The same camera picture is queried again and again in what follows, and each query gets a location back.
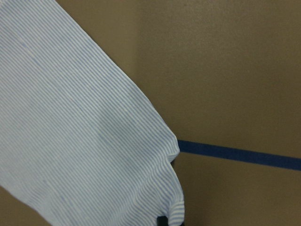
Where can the light blue striped shirt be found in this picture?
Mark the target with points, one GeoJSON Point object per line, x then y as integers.
{"type": "Point", "coordinates": [79, 142]}

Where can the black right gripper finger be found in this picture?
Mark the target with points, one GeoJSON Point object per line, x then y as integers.
{"type": "Point", "coordinates": [162, 221]}

